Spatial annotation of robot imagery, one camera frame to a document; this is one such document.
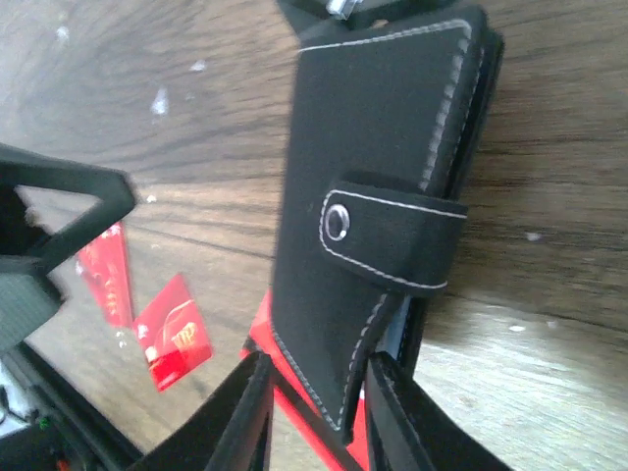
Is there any red VIP card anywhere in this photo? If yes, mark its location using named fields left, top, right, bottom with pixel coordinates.
left=133, top=274, right=213, bottom=392

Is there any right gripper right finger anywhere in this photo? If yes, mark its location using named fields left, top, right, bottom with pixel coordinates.
left=365, top=354, right=510, bottom=471

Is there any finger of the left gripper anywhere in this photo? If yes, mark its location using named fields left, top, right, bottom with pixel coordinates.
left=1, top=144, right=135, bottom=351

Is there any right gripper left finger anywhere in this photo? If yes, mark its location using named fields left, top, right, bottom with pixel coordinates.
left=131, top=352, right=273, bottom=471

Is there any red magnetic stripe card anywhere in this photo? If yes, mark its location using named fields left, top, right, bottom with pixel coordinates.
left=240, top=290, right=369, bottom=471

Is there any black leather card holder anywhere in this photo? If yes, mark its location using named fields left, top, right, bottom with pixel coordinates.
left=271, top=4, right=500, bottom=443

